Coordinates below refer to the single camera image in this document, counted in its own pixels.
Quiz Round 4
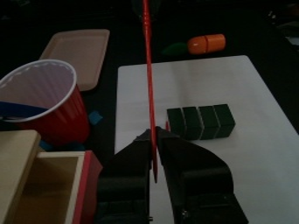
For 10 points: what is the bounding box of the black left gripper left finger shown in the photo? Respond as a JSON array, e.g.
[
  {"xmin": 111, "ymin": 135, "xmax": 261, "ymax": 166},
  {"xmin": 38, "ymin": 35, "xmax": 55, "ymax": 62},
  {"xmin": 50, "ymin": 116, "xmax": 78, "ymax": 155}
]
[{"xmin": 95, "ymin": 129, "xmax": 154, "ymax": 224}]

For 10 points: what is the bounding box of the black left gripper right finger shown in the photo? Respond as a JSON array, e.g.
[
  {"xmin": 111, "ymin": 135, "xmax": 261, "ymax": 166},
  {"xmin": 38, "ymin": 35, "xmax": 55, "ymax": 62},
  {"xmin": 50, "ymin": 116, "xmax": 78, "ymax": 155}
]
[{"xmin": 156, "ymin": 125, "xmax": 250, "ymax": 224}]

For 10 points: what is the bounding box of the green wrapped sushi piece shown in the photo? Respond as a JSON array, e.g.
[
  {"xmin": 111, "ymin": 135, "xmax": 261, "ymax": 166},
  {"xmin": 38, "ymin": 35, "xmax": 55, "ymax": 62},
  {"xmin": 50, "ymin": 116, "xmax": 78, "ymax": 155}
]
[
  {"xmin": 182, "ymin": 106, "xmax": 205, "ymax": 141},
  {"xmin": 213, "ymin": 103, "xmax": 238, "ymax": 139},
  {"xmin": 166, "ymin": 108, "xmax": 188, "ymax": 138},
  {"xmin": 198, "ymin": 105, "xmax": 222, "ymax": 141}
]

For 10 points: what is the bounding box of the white cutting board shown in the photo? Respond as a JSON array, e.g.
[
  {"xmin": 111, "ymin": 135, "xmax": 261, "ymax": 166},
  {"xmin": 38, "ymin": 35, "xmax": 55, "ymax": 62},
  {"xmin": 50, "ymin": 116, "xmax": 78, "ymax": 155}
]
[{"xmin": 114, "ymin": 54, "xmax": 299, "ymax": 224}]

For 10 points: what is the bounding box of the pink rectangular plate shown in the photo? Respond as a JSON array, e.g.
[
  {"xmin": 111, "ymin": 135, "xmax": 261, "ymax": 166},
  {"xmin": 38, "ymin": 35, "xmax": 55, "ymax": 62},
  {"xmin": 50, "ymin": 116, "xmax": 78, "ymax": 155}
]
[{"xmin": 39, "ymin": 28, "xmax": 111, "ymax": 93}]

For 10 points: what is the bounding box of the red fronted wooden drawer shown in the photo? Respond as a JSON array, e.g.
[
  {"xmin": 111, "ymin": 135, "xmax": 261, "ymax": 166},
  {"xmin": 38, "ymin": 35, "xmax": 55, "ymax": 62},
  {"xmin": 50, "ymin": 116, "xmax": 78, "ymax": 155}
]
[{"xmin": 7, "ymin": 150, "xmax": 106, "ymax": 224}]

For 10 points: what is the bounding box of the small teal block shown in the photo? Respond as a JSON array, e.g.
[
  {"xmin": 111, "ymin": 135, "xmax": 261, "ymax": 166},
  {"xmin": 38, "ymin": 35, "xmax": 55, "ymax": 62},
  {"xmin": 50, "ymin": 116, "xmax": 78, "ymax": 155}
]
[{"xmin": 89, "ymin": 109, "xmax": 106, "ymax": 127}]

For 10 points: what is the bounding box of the red plastic cup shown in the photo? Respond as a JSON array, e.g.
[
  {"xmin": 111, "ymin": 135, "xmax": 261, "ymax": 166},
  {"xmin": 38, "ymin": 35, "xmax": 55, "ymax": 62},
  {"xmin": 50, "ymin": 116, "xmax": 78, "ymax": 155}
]
[{"xmin": 0, "ymin": 59, "xmax": 93, "ymax": 147}]

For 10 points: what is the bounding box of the light wooden box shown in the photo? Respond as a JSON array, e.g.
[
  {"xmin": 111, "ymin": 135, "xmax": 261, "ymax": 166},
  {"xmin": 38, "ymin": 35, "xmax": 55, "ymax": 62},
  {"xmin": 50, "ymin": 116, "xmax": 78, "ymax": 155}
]
[{"xmin": 0, "ymin": 129, "xmax": 43, "ymax": 224}]

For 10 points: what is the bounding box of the blue plastic spoon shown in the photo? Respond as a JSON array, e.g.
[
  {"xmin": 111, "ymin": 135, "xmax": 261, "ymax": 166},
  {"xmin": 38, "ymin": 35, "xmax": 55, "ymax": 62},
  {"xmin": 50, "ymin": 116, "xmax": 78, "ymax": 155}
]
[{"xmin": 0, "ymin": 101, "xmax": 51, "ymax": 119}]

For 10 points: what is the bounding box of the orange toy carrot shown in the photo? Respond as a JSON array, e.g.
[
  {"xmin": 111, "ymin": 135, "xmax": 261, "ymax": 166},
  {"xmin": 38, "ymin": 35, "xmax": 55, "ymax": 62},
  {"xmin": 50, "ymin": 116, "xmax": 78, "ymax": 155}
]
[{"xmin": 162, "ymin": 33, "xmax": 229, "ymax": 57}]

